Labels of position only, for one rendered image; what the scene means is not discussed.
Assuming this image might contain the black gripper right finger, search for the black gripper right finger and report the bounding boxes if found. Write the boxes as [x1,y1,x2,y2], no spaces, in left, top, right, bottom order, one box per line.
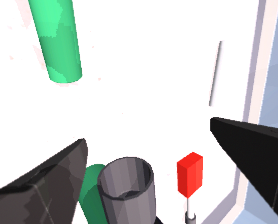
[210,117,278,216]

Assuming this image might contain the grey open-topped cup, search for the grey open-topped cup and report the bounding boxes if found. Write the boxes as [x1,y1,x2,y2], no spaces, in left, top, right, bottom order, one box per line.
[97,156,164,224]

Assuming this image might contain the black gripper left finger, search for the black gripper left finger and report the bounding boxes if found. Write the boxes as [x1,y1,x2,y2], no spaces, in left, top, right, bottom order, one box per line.
[0,138,88,224]

